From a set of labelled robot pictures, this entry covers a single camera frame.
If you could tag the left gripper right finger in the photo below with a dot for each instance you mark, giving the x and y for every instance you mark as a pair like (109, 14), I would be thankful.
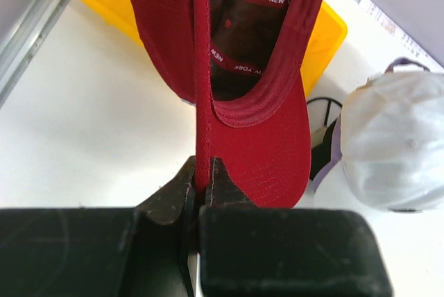
(246, 250)

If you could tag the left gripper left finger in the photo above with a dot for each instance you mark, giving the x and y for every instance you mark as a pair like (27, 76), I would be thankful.
(147, 250)

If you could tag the purple visor cap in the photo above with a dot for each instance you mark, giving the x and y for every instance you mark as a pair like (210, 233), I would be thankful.
(336, 156)

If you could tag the black baseball cap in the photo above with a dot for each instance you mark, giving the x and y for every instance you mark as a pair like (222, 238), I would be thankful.
(321, 139)

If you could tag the white baseball cap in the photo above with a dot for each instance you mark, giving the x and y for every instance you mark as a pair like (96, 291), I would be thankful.
(392, 141)

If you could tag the red baseball cap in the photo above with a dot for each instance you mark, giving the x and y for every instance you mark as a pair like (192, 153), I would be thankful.
(239, 62)

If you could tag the yellow plastic tray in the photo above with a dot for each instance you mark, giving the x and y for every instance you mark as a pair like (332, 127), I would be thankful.
(328, 35)

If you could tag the aluminium frame rail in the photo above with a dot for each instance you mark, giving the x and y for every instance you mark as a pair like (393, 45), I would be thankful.
(25, 40)

